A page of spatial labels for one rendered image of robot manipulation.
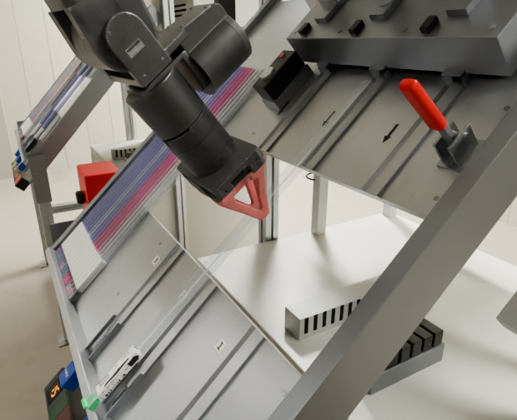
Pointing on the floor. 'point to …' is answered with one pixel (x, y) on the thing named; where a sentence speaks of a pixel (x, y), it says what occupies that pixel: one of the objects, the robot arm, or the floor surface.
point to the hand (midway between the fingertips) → (258, 209)
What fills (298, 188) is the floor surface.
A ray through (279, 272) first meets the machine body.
